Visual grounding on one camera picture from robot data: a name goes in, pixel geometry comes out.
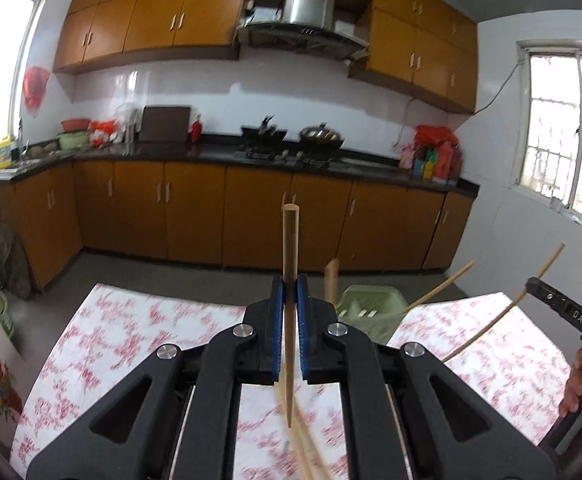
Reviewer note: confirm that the pink bottle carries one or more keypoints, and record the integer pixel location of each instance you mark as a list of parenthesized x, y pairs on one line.
[(407, 156)]

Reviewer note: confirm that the wok with metal lid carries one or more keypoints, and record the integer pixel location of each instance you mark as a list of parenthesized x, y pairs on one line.
[(321, 136)]

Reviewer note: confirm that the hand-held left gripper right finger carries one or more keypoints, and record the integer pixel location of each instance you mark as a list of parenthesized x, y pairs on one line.
[(303, 320)]

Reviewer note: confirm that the green plastic basin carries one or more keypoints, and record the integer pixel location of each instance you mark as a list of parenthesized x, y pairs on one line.
[(73, 141)]

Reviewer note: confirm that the red plastic bag on wall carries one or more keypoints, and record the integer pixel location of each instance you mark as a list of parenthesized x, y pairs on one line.
[(36, 87)]

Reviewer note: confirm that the red floral white tablecloth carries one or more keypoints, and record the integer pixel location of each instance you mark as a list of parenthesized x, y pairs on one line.
[(136, 325)]

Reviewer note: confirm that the black kitchen countertop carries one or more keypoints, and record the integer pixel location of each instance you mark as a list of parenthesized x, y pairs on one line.
[(171, 151)]

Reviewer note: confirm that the clear plastic bag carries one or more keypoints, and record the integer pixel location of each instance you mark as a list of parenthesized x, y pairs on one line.
[(127, 122)]

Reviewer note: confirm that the dark brown cutting board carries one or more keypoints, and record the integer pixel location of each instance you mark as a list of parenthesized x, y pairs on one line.
[(165, 124)]

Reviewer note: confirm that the steel range hood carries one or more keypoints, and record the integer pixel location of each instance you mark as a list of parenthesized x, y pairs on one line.
[(306, 7)]

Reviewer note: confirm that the steel faucet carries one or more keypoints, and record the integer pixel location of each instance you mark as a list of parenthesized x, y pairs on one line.
[(20, 135)]

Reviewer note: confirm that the yellow detergent bottle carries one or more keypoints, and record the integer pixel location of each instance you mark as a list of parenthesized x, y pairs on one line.
[(4, 155)]

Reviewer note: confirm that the red and white plastic bag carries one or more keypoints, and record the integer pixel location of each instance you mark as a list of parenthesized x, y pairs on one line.
[(103, 132)]

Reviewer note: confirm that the barred white framed window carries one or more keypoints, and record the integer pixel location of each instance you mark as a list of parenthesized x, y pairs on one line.
[(561, 125)]

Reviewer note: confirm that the green and yellow bottle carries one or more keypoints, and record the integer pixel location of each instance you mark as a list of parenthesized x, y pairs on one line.
[(428, 165)]

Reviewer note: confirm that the green perforated chopstick holder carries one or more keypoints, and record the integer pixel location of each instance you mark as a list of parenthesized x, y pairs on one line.
[(371, 310)]

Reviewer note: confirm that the thick wooden chopstick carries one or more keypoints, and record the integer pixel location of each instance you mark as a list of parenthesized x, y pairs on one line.
[(322, 466), (332, 280), (291, 240), (306, 452)]

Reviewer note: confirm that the dark woven sack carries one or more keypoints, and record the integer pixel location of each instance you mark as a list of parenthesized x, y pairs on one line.
[(16, 265)]

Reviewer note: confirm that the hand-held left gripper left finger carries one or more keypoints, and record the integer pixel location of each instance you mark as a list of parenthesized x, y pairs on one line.
[(277, 320)]

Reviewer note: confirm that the wooden base cabinets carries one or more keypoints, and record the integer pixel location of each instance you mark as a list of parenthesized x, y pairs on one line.
[(196, 210)]

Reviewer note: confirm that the black gas stove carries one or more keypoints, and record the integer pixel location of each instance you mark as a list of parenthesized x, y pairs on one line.
[(281, 156)]

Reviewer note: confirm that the red plastic basin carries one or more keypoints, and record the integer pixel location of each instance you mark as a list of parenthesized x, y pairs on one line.
[(75, 125)]

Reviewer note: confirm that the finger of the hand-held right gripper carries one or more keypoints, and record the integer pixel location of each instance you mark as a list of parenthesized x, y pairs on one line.
[(566, 312)]

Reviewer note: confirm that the wooden wall cabinets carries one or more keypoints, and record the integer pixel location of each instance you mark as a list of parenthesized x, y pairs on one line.
[(171, 10)]

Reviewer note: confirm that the red bottle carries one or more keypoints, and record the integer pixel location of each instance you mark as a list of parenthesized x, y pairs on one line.
[(196, 131)]

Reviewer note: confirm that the crumpled red plastic bag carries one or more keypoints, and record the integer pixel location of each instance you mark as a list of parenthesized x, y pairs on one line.
[(436, 135)]

